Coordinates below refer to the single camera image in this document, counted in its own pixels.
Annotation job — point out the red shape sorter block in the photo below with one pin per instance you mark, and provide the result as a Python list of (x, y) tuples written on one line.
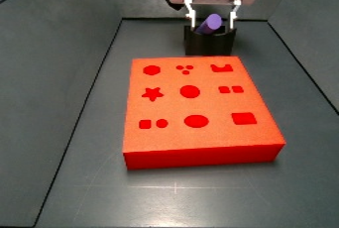
[(195, 114)]

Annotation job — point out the black curved cradle stand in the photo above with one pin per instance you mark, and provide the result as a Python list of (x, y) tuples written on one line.
[(208, 45)]

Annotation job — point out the purple cylinder peg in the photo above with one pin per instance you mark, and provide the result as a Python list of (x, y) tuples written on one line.
[(211, 24)]

